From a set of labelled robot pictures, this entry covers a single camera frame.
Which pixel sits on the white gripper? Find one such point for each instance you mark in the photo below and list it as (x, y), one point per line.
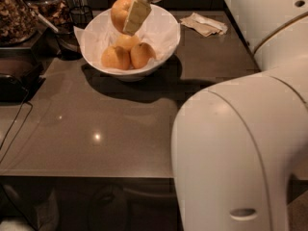
(139, 10)

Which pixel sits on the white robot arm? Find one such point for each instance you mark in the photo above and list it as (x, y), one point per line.
(234, 145)

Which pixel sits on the white paper bowl liner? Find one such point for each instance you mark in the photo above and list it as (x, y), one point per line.
(159, 29)

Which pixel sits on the white ceramic bowl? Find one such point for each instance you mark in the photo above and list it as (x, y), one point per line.
(134, 75)

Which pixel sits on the hidden back orange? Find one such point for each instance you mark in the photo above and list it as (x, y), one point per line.
(126, 41)

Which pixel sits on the folded paper napkins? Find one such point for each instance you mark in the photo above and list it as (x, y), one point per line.
(205, 26)

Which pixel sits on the metal serving spoon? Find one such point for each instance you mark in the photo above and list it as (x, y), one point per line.
(42, 19)

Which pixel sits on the large glass snack jar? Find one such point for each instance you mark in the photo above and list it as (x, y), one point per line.
(17, 22)

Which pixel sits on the black appliance on left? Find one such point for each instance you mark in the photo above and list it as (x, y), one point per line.
(20, 76)

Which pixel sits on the black wire cup holder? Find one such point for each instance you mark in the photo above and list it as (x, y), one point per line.
(66, 39)

